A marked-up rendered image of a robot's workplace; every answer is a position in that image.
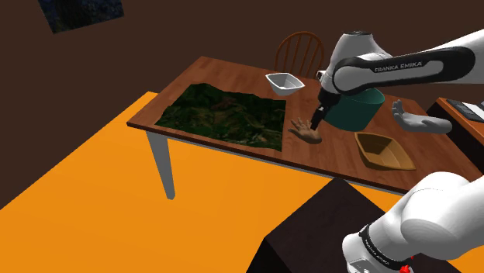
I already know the teal cylindrical pot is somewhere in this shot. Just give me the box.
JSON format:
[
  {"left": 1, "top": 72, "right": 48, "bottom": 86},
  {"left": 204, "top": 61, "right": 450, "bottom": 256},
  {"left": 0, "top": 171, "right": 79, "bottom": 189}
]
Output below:
[{"left": 323, "top": 88, "right": 386, "bottom": 133}]

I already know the brown hand model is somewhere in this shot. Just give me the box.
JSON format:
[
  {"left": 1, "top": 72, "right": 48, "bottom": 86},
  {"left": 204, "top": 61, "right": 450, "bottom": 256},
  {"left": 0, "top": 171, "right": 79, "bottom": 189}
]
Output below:
[{"left": 288, "top": 116, "right": 323, "bottom": 145}]

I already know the white bowl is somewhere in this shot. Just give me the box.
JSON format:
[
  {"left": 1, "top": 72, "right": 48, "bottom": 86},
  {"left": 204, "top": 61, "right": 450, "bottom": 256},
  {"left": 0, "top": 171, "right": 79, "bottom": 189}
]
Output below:
[{"left": 264, "top": 72, "right": 306, "bottom": 97}]

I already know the brown wooden chair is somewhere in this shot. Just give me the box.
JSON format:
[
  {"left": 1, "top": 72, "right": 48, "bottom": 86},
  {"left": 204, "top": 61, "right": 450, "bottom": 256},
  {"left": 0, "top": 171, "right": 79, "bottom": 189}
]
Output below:
[{"left": 273, "top": 31, "right": 326, "bottom": 80}]

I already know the tan wooden bowl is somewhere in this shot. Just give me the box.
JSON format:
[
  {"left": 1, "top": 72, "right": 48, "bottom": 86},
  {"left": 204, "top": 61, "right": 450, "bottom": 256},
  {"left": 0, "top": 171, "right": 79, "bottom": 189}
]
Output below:
[{"left": 354, "top": 131, "right": 417, "bottom": 171}]

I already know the grey hand model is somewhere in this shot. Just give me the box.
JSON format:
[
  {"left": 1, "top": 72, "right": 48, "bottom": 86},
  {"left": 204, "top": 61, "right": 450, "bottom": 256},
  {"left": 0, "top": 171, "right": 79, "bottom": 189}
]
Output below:
[{"left": 391, "top": 99, "right": 454, "bottom": 135}]

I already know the wooden table with grey legs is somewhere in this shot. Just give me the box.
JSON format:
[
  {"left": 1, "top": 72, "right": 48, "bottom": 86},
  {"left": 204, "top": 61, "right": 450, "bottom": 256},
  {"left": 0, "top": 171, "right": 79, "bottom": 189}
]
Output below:
[{"left": 126, "top": 55, "right": 484, "bottom": 202}]

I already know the dark green terrain mat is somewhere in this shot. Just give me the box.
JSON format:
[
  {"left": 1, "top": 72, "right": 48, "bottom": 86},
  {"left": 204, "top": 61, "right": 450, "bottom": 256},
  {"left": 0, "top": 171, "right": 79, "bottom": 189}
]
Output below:
[{"left": 154, "top": 82, "right": 288, "bottom": 153}]

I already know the dark robot stand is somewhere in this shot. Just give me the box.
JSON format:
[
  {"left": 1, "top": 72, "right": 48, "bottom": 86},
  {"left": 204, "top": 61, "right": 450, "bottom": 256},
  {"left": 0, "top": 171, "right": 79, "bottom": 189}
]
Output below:
[{"left": 245, "top": 176, "right": 463, "bottom": 273}]

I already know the dark wall picture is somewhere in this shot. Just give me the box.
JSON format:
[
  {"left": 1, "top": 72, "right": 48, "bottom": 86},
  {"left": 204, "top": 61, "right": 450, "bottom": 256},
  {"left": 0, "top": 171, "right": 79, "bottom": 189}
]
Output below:
[{"left": 37, "top": 0, "right": 126, "bottom": 35}]

